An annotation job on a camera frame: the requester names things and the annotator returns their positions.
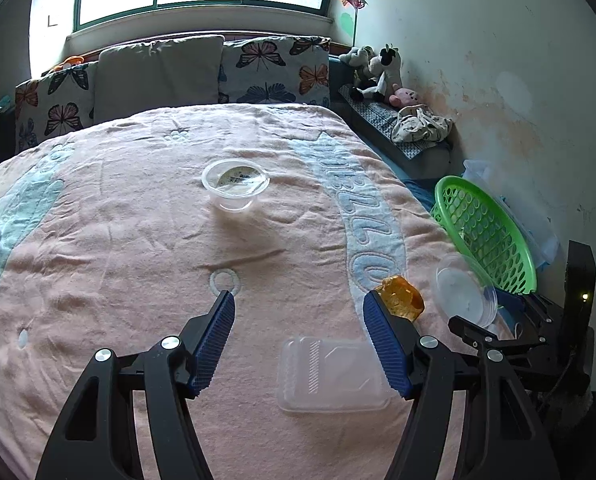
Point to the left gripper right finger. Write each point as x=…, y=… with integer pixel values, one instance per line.
x=502, y=436

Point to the small clear plastic cup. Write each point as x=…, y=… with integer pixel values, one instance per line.
x=234, y=184

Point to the grey white plush toy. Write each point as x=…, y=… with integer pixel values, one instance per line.
x=359, y=58

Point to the patterned bench mat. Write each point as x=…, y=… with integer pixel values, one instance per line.
x=375, y=122

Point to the plain grey cushion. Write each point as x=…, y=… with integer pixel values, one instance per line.
x=160, y=73

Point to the clear plastic tray container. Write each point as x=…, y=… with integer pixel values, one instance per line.
x=317, y=375

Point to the pink towel blanket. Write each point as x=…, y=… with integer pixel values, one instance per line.
x=109, y=239

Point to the cow plush toy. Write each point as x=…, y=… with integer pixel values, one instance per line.
x=381, y=75

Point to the crumpled beige cloth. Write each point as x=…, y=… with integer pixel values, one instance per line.
x=419, y=123

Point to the orange peel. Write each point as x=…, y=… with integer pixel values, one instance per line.
x=401, y=298

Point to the green plastic basket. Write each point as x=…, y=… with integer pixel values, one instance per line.
x=481, y=229

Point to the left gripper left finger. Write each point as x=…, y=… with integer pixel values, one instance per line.
x=94, y=436

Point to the clear plastic storage bin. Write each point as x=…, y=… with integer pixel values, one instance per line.
x=536, y=229

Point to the pink plush toy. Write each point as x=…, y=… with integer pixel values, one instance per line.
x=402, y=97

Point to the butterfly print pillow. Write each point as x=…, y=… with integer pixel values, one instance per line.
x=54, y=105
x=275, y=70

